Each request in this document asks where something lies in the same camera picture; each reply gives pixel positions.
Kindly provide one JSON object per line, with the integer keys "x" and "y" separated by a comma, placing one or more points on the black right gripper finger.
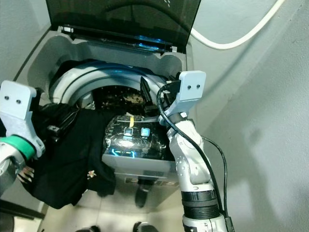
{"x": 149, "y": 95}

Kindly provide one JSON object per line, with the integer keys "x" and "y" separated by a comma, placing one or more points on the black garment small flower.
{"x": 72, "y": 159}

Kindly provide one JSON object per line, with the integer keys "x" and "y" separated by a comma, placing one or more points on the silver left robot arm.
{"x": 14, "y": 159}

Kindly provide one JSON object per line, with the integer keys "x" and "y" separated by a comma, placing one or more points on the grey top-load washing machine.
{"x": 72, "y": 48}

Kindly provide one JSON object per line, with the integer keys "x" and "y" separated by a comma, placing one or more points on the glossy washer control panel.
{"x": 135, "y": 140}

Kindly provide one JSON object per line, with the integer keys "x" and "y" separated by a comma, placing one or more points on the white washer drum rim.
{"x": 96, "y": 76}

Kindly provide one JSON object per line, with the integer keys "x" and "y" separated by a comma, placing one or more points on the dark tinted washer lid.
{"x": 125, "y": 19}

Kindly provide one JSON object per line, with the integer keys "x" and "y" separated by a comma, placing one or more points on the black robot left leg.
{"x": 89, "y": 229}

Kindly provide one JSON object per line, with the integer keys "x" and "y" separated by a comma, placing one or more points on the black robot leg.
{"x": 144, "y": 227}
{"x": 89, "y": 229}

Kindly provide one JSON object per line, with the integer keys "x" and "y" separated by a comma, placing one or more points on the black robot right leg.
{"x": 144, "y": 227}

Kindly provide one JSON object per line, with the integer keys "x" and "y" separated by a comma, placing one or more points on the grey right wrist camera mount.
{"x": 190, "y": 89}

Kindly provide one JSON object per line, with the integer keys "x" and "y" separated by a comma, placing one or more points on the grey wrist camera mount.
{"x": 17, "y": 108}
{"x": 190, "y": 89}

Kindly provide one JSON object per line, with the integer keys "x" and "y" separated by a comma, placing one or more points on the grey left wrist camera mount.
{"x": 17, "y": 108}

